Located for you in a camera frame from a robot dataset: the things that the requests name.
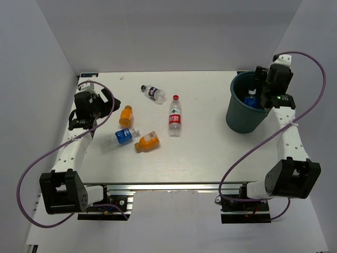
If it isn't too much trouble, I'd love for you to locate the orange juice bottle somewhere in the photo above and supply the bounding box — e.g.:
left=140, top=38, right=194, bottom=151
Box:
left=119, top=105, right=133, bottom=128
left=134, top=131, right=160, bottom=152

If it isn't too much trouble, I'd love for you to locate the clear bottle blue label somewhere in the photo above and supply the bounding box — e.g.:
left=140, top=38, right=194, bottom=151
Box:
left=244, top=89, right=259, bottom=109
left=101, top=128, right=140, bottom=153

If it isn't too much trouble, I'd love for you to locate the clear bottle black cap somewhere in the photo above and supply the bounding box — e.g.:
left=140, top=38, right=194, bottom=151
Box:
left=141, top=85, right=166, bottom=104

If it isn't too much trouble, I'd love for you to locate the clear bottle red label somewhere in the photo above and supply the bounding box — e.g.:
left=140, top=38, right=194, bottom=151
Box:
left=168, top=95, right=182, bottom=137

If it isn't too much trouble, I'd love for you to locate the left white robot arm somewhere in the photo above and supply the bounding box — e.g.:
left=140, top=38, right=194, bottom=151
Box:
left=39, top=88, right=120, bottom=215

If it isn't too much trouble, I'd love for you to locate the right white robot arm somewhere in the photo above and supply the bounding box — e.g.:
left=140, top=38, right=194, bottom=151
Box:
left=237, top=63, right=321, bottom=210

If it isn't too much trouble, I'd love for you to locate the dark green plastic bin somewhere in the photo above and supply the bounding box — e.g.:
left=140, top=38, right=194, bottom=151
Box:
left=226, top=71, right=266, bottom=134

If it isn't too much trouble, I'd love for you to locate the blue sticker label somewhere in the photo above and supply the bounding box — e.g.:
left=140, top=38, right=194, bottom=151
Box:
left=80, top=73, right=98, bottom=78

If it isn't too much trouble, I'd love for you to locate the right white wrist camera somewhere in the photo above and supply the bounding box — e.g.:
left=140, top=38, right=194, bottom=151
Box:
left=272, top=54, right=292, bottom=67

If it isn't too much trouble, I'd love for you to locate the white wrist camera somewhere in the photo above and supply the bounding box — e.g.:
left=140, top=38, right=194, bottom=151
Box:
left=272, top=54, right=292, bottom=67
left=77, top=82, right=96, bottom=94

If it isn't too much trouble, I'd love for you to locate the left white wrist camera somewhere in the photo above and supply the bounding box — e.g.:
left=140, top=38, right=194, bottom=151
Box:
left=77, top=82, right=96, bottom=94

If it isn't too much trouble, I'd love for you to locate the aluminium table rail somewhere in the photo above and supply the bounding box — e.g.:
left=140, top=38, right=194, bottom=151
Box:
left=78, top=181, right=264, bottom=192

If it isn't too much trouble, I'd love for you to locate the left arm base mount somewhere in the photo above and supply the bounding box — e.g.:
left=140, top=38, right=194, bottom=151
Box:
left=77, top=184, right=135, bottom=221

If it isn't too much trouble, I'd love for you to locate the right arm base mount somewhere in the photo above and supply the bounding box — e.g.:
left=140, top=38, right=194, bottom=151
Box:
left=214, top=196, right=271, bottom=224

